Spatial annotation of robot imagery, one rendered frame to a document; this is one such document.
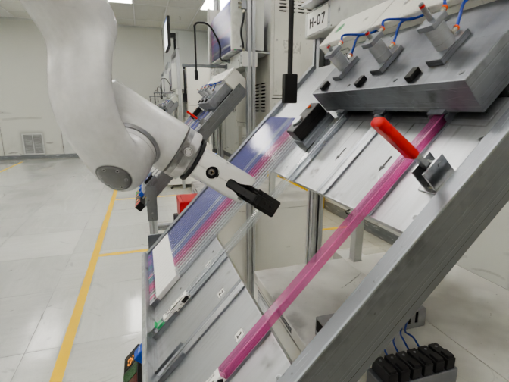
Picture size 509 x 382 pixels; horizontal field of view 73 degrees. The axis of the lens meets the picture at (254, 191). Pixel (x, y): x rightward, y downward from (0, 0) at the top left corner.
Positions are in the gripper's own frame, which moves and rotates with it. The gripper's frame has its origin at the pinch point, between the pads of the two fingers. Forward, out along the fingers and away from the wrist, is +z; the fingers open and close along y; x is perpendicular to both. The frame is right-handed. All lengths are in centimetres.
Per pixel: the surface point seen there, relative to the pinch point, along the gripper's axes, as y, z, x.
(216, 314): -11.0, -2.1, 17.6
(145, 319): 3.5, -6.5, 30.1
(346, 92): -5.8, -0.8, -22.5
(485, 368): -16, 52, 5
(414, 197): -26.9, 2.7, -10.3
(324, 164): -5.9, 2.8, -10.9
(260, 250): 113, 65, 29
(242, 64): 109, 2, -46
